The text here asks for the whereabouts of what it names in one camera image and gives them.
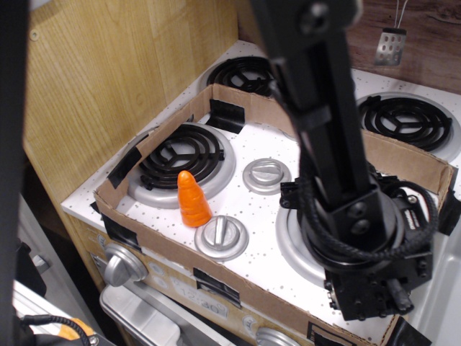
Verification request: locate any orange toy carrot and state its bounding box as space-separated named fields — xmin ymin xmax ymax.
xmin=177 ymin=170 xmax=212 ymax=228

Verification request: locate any black braided cable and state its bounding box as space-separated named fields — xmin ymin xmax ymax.
xmin=21 ymin=314 xmax=91 ymax=346

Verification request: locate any front right black burner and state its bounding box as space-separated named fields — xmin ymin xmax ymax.
xmin=275 ymin=208 xmax=326 ymax=288

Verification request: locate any hanging silver spatula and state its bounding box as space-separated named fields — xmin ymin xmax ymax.
xmin=374 ymin=0 xmax=408 ymax=67

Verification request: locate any back right black burner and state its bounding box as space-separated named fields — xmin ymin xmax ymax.
xmin=357 ymin=92 xmax=460 ymax=161

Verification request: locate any silver stove knob front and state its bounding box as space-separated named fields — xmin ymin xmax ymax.
xmin=194 ymin=215 xmax=249 ymax=262

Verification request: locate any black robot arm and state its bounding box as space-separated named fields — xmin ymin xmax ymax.
xmin=237 ymin=1 xmax=439 ymax=321

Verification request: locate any silver stove knob centre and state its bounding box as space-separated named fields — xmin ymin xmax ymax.
xmin=242 ymin=158 xmax=292 ymax=195

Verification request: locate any front left black burner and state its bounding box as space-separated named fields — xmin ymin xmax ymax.
xmin=128 ymin=123 xmax=236 ymax=209

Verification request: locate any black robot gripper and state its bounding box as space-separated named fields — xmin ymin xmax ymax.
xmin=279 ymin=174 xmax=434 ymax=321

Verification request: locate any back left black burner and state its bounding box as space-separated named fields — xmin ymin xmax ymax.
xmin=197 ymin=56 xmax=274 ymax=97

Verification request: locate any black burner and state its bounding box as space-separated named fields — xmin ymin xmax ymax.
xmin=128 ymin=123 xmax=236 ymax=209
xmin=357 ymin=92 xmax=460 ymax=161
xmin=197 ymin=56 xmax=274 ymax=97
xmin=275 ymin=208 xmax=326 ymax=288

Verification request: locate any silver stove knob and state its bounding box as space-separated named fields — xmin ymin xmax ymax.
xmin=242 ymin=158 xmax=292 ymax=195
xmin=194 ymin=215 xmax=249 ymax=262

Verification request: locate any silver oven dial right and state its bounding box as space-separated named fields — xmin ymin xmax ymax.
xmin=256 ymin=327 xmax=300 ymax=346

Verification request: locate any silver oven door handle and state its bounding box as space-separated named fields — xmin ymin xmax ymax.
xmin=99 ymin=283 xmax=233 ymax=345

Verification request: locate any silver oven dial left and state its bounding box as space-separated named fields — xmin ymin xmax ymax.
xmin=104 ymin=243 xmax=148 ymax=287

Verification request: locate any small orange object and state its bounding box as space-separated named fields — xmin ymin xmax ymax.
xmin=58 ymin=318 xmax=95 ymax=341

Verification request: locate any oven clock display label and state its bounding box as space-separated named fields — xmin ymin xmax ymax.
xmin=171 ymin=278 xmax=228 ymax=319

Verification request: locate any silver oven dial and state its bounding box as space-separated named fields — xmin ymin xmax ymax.
xmin=256 ymin=327 xmax=300 ymax=346
xmin=104 ymin=243 xmax=148 ymax=287

